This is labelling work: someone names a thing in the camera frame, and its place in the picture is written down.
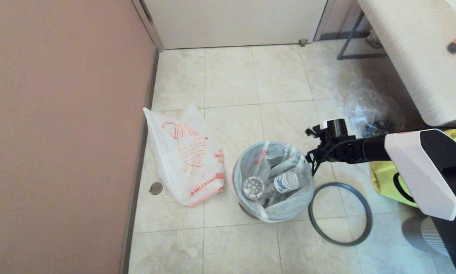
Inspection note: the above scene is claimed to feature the clear crumpled plastic bag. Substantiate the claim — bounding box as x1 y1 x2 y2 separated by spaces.
336 82 407 139

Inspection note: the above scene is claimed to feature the clear plastic bottle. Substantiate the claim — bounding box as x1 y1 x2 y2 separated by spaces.
242 176 265 201

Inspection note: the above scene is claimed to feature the yellow plastic bag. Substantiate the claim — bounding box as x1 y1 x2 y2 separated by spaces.
370 129 456 208

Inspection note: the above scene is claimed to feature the clear bottle with blue label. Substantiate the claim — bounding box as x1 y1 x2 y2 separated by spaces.
272 171 300 194

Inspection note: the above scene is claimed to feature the grey ribbed rounded object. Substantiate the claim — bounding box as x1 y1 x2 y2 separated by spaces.
402 215 451 257

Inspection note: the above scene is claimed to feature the white red bag with rubbish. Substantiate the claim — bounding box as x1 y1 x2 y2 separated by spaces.
232 141 316 223

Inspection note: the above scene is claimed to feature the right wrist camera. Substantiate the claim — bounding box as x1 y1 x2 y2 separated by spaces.
318 118 349 138

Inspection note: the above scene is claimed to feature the dark gray bin ring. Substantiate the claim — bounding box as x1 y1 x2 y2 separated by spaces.
308 182 373 246

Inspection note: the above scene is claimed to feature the grey crumpled plastic wrapper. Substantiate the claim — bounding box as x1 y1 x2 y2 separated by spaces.
266 152 300 177

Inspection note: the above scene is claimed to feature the grey shoe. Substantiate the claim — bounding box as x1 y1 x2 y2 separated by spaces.
366 30 380 49

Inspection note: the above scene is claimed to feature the white door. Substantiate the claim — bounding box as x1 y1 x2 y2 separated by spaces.
142 0 327 51

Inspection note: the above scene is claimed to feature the white bag with red print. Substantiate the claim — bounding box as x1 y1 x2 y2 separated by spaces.
143 104 225 208

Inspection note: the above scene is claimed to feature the black tangled item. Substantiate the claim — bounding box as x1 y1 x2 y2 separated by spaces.
359 121 388 137

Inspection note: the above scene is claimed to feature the wood grain table black frame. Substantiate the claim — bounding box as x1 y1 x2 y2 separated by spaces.
336 0 456 132

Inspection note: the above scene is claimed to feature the black round trash bin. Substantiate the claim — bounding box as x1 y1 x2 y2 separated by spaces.
234 142 315 221

